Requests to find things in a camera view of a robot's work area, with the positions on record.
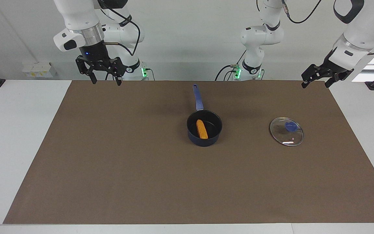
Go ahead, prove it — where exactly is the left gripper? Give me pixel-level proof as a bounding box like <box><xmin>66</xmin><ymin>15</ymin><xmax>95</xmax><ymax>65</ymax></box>
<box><xmin>301</xmin><ymin>47</ymin><xmax>354</xmax><ymax>88</ymax></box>

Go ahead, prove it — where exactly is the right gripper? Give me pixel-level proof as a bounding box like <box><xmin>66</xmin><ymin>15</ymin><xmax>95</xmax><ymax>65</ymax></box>
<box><xmin>75</xmin><ymin>41</ymin><xmax>123</xmax><ymax>86</ymax></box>

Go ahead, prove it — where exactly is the glass lid with blue knob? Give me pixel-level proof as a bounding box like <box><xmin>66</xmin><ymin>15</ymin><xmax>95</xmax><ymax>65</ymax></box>
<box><xmin>269</xmin><ymin>117</ymin><xmax>305</xmax><ymax>147</ymax></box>

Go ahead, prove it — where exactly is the blue pot with handle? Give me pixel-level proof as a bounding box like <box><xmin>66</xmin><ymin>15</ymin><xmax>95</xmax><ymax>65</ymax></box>
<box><xmin>186</xmin><ymin>84</ymin><xmax>223</xmax><ymax>147</ymax></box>

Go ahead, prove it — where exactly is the yellow corn cob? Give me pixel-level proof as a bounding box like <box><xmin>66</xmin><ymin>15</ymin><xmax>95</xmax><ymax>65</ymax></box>
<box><xmin>196</xmin><ymin>119</ymin><xmax>209</xmax><ymax>140</ymax></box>

